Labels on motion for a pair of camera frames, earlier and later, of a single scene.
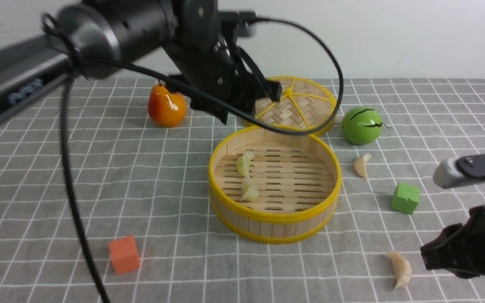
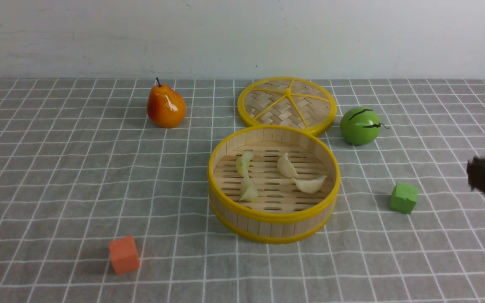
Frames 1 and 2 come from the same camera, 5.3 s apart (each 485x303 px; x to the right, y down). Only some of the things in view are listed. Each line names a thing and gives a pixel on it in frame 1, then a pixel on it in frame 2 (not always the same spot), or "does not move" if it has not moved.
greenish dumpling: (243, 162) does not move
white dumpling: (360, 165) -> (286, 167)
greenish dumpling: (250, 192) does not move
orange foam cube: (124, 254) does not move
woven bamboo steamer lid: (305, 104) does not move
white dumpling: (402, 268) -> (311, 186)
